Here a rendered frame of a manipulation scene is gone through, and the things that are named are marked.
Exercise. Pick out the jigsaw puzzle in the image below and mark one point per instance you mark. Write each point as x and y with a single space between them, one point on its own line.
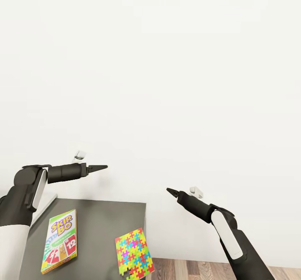
133 253

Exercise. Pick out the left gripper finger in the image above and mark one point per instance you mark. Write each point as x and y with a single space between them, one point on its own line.
93 168

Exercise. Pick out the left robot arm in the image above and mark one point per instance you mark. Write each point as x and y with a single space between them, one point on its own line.
22 200

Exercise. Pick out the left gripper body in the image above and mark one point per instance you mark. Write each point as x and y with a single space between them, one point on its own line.
73 171

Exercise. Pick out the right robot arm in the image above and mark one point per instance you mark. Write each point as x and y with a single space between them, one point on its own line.
243 258

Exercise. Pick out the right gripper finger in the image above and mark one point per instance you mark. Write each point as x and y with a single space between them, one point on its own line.
174 192

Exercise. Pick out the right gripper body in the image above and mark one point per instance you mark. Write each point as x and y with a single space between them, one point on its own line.
189 202

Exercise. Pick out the board game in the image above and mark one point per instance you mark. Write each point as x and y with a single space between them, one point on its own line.
61 242

